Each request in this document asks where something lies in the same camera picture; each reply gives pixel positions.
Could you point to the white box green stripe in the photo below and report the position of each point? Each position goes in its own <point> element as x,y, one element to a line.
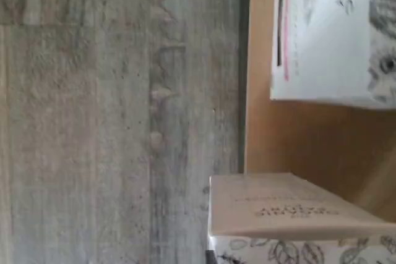
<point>278,211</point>

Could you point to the black metal shelf unit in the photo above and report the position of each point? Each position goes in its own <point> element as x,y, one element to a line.
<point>309,140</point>

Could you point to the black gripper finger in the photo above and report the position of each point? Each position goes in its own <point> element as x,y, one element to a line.
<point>211,258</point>

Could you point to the white box pink stripe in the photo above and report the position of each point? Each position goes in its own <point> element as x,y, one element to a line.
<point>325,44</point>

